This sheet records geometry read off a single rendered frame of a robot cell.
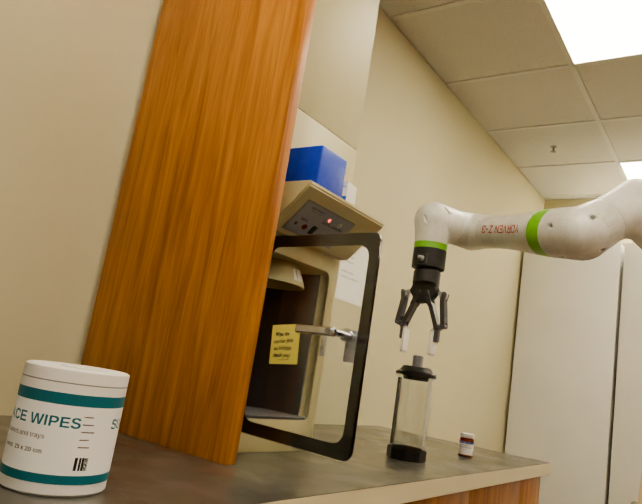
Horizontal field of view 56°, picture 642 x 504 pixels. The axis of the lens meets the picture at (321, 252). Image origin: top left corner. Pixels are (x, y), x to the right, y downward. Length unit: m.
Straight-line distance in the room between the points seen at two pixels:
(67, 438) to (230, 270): 0.52
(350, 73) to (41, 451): 1.17
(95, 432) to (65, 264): 0.74
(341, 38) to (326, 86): 0.15
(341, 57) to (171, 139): 0.48
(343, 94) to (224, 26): 0.34
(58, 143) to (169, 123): 0.25
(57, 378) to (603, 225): 1.10
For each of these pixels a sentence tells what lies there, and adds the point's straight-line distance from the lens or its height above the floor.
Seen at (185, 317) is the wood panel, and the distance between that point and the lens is 1.27.
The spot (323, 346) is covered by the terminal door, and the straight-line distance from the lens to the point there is 1.11.
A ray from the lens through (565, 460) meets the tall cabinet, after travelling 4.16.
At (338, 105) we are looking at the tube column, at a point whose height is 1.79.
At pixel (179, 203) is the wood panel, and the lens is 1.37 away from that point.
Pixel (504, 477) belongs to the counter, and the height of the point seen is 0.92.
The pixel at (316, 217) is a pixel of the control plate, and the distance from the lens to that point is 1.33.
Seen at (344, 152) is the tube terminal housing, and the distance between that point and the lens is 1.57.
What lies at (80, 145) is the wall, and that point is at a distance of 1.54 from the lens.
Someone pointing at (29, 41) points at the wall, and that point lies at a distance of 1.53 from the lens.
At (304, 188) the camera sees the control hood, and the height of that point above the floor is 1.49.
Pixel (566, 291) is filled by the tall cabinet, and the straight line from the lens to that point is 4.22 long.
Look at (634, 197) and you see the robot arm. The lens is 1.50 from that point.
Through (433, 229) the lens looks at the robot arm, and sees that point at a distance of 1.68.
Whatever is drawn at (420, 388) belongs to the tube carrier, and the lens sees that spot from 1.63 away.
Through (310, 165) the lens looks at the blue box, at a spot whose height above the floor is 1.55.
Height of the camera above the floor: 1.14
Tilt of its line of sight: 11 degrees up
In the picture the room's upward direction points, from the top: 9 degrees clockwise
